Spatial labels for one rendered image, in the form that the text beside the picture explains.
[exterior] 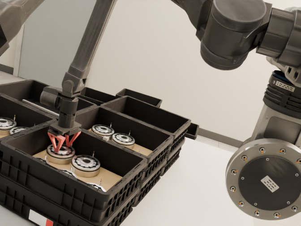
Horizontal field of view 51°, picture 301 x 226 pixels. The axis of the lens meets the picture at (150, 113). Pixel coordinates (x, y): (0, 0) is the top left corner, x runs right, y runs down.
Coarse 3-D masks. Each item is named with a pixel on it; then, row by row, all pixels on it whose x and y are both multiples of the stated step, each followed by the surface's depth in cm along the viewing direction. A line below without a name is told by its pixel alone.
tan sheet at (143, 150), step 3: (90, 129) 149; (135, 144) 146; (135, 147) 144; (138, 147) 144; (141, 147) 145; (135, 150) 141; (138, 150) 141; (141, 150) 142; (144, 150) 143; (147, 150) 144; (150, 150) 144; (141, 153) 139; (144, 153) 140; (147, 153) 141
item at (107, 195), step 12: (24, 132) 109; (84, 132) 121; (0, 144) 99; (108, 144) 118; (24, 156) 96; (36, 168) 95; (48, 168) 93; (60, 180) 92; (72, 180) 91; (120, 180) 96; (84, 192) 90; (96, 192) 88; (108, 192) 89
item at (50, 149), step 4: (56, 144) 121; (64, 144) 122; (48, 148) 116; (52, 148) 117; (68, 148) 121; (72, 148) 121; (48, 152) 115; (52, 152) 115; (56, 152) 115; (68, 152) 117; (72, 152) 118; (56, 156) 113; (60, 156) 114; (64, 156) 114; (68, 156) 115
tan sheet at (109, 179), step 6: (42, 156) 116; (60, 168) 112; (66, 168) 113; (102, 168) 119; (102, 174) 115; (108, 174) 117; (114, 174) 118; (84, 180) 109; (90, 180) 110; (96, 180) 111; (102, 180) 112; (108, 180) 113; (114, 180) 114; (102, 186) 109; (108, 186) 110
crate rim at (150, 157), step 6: (90, 108) 146; (96, 108) 149; (102, 108) 151; (78, 114) 136; (120, 114) 149; (132, 120) 146; (150, 126) 144; (90, 132) 122; (162, 132) 142; (102, 138) 120; (168, 138) 137; (162, 144) 129; (168, 144) 136; (132, 150) 117; (156, 150) 122; (162, 150) 129; (144, 156) 115; (150, 156) 116
